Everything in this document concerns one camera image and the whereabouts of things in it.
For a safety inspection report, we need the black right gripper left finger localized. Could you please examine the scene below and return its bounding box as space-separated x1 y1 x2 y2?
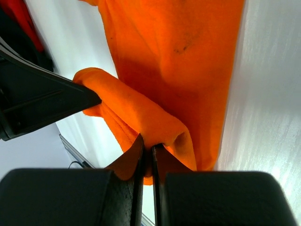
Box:
0 136 144 226

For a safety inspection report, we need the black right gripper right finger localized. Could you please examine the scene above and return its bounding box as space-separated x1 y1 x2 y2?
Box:
152 145 297 226

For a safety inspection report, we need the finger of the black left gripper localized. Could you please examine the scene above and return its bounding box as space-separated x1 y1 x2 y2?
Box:
0 46 101 141

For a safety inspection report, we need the orange t shirt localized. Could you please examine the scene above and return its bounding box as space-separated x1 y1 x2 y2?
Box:
73 0 245 171

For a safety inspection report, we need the red folded t shirt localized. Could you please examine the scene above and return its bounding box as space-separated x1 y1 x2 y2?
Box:
0 0 44 52

